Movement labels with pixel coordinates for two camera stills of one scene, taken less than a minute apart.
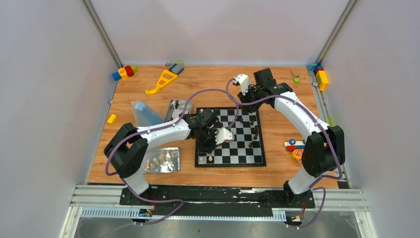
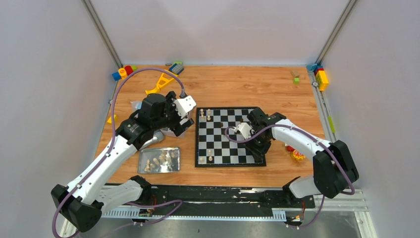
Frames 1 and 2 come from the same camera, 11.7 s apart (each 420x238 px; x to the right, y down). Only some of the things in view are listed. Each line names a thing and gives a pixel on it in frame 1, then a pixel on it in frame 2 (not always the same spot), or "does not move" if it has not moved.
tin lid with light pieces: x=163 y=160 does not move
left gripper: x=207 y=140 → x=181 y=126
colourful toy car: x=295 y=147 does not move
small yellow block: x=113 y=119 does not move
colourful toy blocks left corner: x=123 y=73 does not move
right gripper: x=244 y=98 → x=258 y=153
